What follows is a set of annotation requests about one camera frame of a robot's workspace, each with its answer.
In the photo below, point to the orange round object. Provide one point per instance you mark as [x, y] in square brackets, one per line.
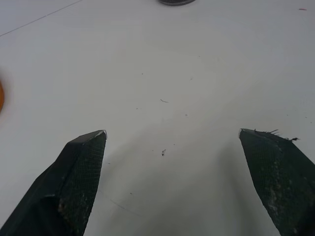
[1, 96]

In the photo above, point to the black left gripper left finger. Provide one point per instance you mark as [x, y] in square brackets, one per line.
[61, 186]

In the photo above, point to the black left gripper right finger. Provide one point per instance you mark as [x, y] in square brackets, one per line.
[283, 182]

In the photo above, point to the dark round jar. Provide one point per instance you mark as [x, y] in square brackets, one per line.
[175, 2]

